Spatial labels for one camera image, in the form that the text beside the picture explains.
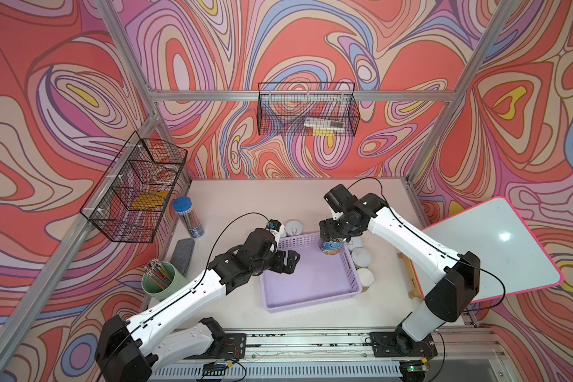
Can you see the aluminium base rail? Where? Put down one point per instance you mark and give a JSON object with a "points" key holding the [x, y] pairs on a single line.
{"points": [[206, 352]]}

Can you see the black wire basket left wall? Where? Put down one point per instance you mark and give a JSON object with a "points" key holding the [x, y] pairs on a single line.
{"points": [[141, 165]]}

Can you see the pink framed whiteboard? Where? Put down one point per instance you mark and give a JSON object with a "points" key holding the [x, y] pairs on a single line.
{"points": [[513, 259]]}

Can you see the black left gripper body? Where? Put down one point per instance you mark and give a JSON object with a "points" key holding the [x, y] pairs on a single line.
{"points": [[270, 261]]}

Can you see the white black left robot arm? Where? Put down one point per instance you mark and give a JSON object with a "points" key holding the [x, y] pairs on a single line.
{"points": [[172, 315]]}

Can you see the grey whiteboard eraser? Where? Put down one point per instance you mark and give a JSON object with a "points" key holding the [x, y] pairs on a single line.
{"points": [[182, 255]]}

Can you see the lilac plastic basket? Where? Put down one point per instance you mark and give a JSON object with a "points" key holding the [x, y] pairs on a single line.
{"points": [[318, 278]]}

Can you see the orange can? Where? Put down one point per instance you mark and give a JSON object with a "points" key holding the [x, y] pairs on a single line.
{"points": [[366, 278], [362, 258]]}

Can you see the markers in back basket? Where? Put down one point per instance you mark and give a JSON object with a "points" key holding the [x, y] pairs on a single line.
{"points": [[323, 127]]}

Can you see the blue lid pencil tube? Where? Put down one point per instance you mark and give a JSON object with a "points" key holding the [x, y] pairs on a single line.
{"points": [[183, 207]]}

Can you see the wooden whiteboard stand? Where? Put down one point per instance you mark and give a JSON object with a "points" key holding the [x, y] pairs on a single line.
{"points": [[414, 291]]}

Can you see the black wire basket wall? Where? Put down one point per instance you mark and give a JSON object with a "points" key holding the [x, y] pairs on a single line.
{"points": [[141, 165], [282, 107]]}

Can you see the pink can white lid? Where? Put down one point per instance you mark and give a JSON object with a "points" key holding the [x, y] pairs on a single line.
{"points": [[354, 243]]}

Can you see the black wire basket back wall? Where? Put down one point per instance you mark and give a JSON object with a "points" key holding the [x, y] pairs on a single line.
{"points": [[282, 107]]}

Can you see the blue labelled tin can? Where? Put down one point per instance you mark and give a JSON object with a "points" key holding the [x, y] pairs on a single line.
{"points": [[330, 246]]}

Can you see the green cup with pencils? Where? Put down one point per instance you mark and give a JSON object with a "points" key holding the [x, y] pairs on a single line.
{"points": [[162, 279]]}

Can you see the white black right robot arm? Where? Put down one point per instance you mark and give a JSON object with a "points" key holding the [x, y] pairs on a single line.
{"points": [[456, 276]]}

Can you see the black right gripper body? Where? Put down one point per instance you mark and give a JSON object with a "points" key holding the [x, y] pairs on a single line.
{"points": [[346, 230]]}

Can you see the yellow item in left basket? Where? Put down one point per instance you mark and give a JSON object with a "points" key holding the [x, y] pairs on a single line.
{"points": [[149, 201]]}

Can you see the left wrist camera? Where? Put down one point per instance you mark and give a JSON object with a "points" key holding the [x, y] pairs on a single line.
{"points": [[276, 228]]}

